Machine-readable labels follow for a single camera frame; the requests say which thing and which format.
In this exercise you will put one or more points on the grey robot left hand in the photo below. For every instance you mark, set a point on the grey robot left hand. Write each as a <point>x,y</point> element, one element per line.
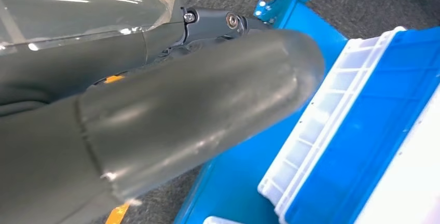
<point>154,119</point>

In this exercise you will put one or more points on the blue metal shelf rack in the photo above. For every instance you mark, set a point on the blue metal shelf rack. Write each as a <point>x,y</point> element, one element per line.
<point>240,181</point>

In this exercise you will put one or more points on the yellow floor tape square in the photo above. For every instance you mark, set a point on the yellow floor tape square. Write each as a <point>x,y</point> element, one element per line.
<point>117,215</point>

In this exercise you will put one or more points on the blue plastic crate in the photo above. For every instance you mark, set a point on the blue plastic crate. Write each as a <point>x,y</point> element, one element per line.
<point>371,129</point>

